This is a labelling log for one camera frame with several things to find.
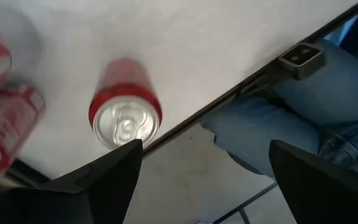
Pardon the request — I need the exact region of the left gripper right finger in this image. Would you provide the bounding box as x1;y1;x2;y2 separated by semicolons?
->
268;139;358;224

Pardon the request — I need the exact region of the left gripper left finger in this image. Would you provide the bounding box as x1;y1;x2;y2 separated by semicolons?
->
0;138;144;224

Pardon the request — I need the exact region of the red Coca-Cola can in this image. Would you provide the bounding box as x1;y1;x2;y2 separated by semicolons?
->
0;82;47;187

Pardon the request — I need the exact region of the red can black script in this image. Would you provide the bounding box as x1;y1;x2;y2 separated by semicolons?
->
88;58;163;150

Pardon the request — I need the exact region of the person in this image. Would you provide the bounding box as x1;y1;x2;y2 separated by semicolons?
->
200;9;358;181

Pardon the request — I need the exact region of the grey chair base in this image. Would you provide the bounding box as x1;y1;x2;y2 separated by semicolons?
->
211;182;279;224

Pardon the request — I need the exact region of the black aluminium table frame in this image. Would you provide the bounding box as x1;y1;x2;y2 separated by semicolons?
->
0;0;358;189

